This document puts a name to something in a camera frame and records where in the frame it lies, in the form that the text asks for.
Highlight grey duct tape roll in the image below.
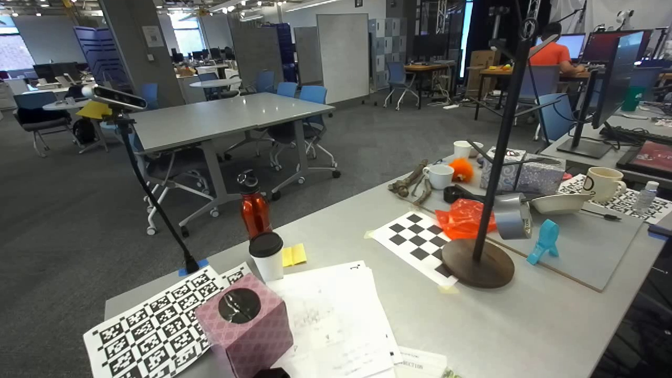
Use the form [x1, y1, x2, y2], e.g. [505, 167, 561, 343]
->
[496, 203, 536, 241]

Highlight brown twisted bundle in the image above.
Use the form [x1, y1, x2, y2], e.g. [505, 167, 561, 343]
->
[386, 159, 435, 208]

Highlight wooden desk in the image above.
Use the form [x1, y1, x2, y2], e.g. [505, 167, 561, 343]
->
[400, 59, 458, 112]

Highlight yellow object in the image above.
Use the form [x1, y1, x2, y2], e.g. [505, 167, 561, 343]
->
[76, 98, 116, 124]

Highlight black holder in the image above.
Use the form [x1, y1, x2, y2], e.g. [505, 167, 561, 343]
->
[442, 182, 482, 205]

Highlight lit computer monitor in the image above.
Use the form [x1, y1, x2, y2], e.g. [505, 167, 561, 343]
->
[557, 31, 589, 63]

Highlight white cup black lid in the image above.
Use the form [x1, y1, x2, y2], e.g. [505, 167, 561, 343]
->
[246, 231, 285, 283]

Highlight black white checkerboard sheet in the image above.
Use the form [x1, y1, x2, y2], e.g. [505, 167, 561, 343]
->
[365, 211, 461, 290]

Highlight person in orange shirt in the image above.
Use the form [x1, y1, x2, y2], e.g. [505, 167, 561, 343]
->
[527, 20, 576, 72]

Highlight yellow sticky notes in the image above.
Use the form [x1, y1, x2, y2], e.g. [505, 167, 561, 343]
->
[279, 241, 310, 272]

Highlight white mug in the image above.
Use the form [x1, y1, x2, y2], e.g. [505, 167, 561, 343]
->
[424, 161, 456, 191]

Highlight blue office chair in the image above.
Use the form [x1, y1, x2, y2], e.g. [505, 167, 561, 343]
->
[273, 80, 303, 100]
[268, 85, 345, 195]
[534, 92, 577, 145]

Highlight pink patterned box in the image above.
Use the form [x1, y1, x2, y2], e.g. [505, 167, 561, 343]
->
[193, 273, 296, 378]

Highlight orange plastic bag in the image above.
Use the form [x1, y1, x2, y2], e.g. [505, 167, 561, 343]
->
[433, 198, 500, 243]

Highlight blue plastic clamp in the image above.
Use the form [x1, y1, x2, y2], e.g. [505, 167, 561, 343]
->
[525, 217, 563, 268]

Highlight orange fluffy toy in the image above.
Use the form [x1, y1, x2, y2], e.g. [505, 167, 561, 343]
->
[448, 156, 479, 185]

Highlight small white bottle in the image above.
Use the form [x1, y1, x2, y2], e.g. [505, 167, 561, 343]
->
[636, 178, 662, 214]

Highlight white partition board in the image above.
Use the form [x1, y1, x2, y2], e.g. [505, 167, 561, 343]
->
[316, 10, 371, 108]

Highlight black support stand wooden base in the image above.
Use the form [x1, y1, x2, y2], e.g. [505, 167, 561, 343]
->
[442, 0, 545, 290]

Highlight small white cup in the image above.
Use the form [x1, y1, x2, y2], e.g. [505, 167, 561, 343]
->
[451, 139, 479, 161]

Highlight loose white paper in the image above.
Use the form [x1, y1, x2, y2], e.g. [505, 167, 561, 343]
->
[391, 345, 450, 378]

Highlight beige mug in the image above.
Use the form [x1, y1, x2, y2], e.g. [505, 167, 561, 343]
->
[585, 164, 627, 208]

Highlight printed marker tag sheet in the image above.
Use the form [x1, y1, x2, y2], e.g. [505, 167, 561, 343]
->
[81, 260, 254, 378]

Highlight black monitor on stand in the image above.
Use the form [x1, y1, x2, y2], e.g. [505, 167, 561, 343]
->
[557, 29, 647, 161]

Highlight white paper sheets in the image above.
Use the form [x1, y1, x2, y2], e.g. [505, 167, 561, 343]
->
[268, 258, 404, 378]

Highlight black lounge chair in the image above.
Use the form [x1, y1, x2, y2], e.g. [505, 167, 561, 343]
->
[11, 91, 74, 156]

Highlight grey meeting table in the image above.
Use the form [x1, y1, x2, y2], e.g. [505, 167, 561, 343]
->
[127, 91, 338, 237]

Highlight black white patterned cloth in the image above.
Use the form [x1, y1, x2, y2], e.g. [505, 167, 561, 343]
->
[584, 182, 667, 224]

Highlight red bottle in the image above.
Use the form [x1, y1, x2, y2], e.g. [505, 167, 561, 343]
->
[239, 191, 276, 240]

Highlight red book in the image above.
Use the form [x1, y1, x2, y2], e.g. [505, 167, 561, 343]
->
[615, 137, 672, 178]

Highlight white bowl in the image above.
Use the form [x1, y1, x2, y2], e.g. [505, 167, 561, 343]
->
[530, 188, 598, 218]

